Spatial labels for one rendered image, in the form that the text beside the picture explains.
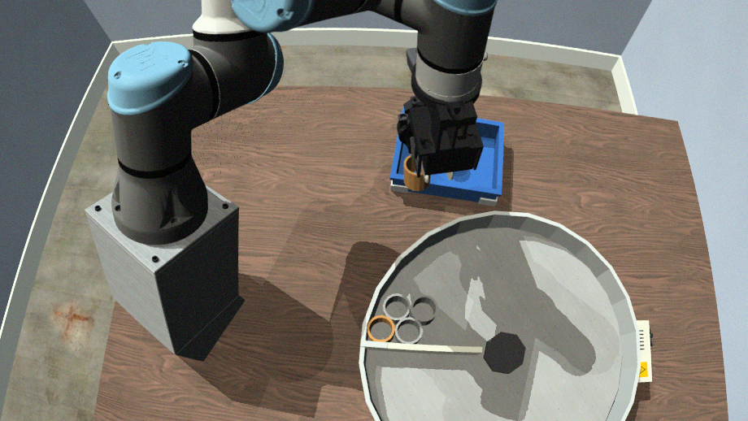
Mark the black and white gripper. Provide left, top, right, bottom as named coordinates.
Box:
left=397, top=63, right=484, bottom=184

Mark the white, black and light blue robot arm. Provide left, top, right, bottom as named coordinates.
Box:
left=107, top=0, right=497, bottom=245

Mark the blue crate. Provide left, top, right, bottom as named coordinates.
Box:
left=390, top=118, right=504, bottom=206

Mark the bronze bushing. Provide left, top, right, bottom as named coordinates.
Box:
left=367, top=315, right=395, bottom=342
left=404, top=155, right=431, bottom=191

